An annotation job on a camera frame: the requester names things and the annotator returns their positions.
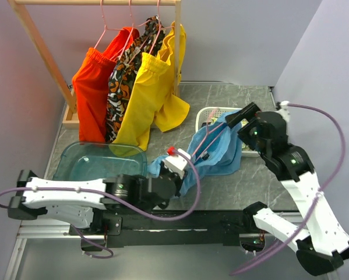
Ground white plastic laundry basket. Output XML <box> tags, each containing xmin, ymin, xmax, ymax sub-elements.
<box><xmin>195</xmin><ymin>107</ymin><xmax>259</xmax><ymax>158</ymax></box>

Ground pink hanger with patterned shorts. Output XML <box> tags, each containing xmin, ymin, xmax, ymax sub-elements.
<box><xmin>118</xmin><ymin>0</ymin><xmax>164</xmax><ymax>60</ymax></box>

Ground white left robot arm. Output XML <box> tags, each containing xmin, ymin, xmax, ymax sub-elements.
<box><xmin>8</xmin><ymin>159</ymin><xmax>187</xmax><ymax>235</ymax></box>

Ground red-orange shorts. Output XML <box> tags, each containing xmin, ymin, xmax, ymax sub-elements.
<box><xmin>72</xmin><ymin>27</ymin><xmax>139</xmax><ymax>143</ymax></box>

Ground lemon print cloth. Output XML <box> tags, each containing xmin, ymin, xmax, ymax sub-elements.
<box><xmin>238</xmin><ymin>119</ymin><xmax>254</xmax><ymax>152</ymax></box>

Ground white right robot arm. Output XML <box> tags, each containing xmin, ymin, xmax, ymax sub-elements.
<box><xmin>225</xmin><ymin>101</ymin><xmax>349</xmax><ymax>277</ymax></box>

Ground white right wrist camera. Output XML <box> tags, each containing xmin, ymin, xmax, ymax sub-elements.
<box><xmin>276</xmin><ymin>100</ymin><xmax>290</xmax><ymax>123</ymax></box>

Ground yellow shorts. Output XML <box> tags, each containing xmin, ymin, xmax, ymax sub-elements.
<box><xmin>112</xmin><ymin>27</ymin><xmax>190</xmax><ymax>151</ymax></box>

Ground pink hanger with yellow shorts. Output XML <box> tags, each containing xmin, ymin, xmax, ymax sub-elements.
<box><xmin>148</xmin><ymin>0</ymin><xmax>174</xmax><ymax>57</ymax></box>

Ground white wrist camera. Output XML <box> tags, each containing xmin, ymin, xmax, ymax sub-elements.
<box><xmin>276</xmin><ymin>100</ymin><xmax>290</xmax><ymax>123</ymax></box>
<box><xmin>164</xmin><ymin>146</ymin><xmax>191</xmax><ymax>179</ymax></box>

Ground pink hanger with red shorts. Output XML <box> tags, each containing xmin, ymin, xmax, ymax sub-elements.
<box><xmin>94</xmin><ymin>0</ymin><xmax>135</xmax><ymax>50</ymax></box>

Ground wooden clothes rack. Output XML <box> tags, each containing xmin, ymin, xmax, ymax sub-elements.
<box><xmin>8</xmin><ymin>1</ymin><xmax>181</xmax><ymax>130</ymax></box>

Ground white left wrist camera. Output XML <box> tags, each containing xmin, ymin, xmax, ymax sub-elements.
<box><xmin>164</xmin><ymin>146</ymin><xmax>191</xmax><ymax>179</ymax></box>

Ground light blue shorts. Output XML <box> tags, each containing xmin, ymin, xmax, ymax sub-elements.
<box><xmin>147</xmin><ymin>109</ymin><xmax>244</xmax><ymax>197</ymax></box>

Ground teal transparent plastic bin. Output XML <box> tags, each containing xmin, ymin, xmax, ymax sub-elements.
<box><xmin>52</xmin><ymin>142</ymin><xmax>147</xmax><ymax>181</ymax></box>

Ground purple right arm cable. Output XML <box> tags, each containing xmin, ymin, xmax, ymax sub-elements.
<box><xmin>229</xmin><ymin>103</ymin><xmax>346</xmax><ymax>277</ymax></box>

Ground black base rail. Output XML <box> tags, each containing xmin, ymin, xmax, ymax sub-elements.
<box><xmin>80</xmin><ymin>209</ymin><xmax>263</xmax><ymax>253</ymax></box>

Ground black orange patterned shorts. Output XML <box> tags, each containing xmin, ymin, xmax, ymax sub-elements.
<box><xmin>105</xmin><ymin>15</ymin><xmax>158</xmax><ymax>142</ymax></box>

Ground pink wire hanger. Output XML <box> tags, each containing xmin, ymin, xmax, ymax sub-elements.
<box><xmin>192</xmin><ymin>112</ymin><xmax>231</xmax><ymax>163</ymax></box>

